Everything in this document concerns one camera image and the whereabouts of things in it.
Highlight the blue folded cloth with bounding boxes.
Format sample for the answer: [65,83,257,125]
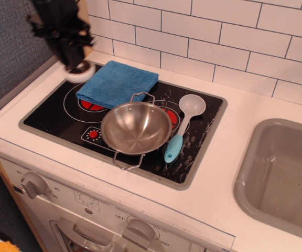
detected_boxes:
[76,60,159,109]

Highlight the yellow object at corner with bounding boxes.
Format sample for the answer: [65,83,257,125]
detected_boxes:
[0,241,20,252]

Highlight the wooden side post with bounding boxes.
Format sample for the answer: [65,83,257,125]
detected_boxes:
[76,0,94,57]

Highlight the grey oven knob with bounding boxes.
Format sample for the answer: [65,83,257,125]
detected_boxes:
[122,219,156,250]

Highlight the white ladle with blue handle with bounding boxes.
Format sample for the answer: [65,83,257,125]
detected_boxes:
[164,94,206,163]

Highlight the grey toy sink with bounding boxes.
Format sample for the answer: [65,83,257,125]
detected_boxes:
[234,119,302,238]

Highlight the grey timer knob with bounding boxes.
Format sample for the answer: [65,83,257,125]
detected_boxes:
[21,172,48,199]

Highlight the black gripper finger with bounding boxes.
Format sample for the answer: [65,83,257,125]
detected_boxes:
[46,38,69,67]
[64,43,96,70]

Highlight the stainless steel pot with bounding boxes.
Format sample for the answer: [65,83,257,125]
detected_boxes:
[100,92,172,170]

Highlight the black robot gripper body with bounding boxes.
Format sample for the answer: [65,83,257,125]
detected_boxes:
[26,1,95,45]

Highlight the red stove button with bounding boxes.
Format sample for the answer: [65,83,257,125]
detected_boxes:
[89,130,98,139]

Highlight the grey oven door handle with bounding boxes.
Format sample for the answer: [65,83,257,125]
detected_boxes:
[55,218,127,251]

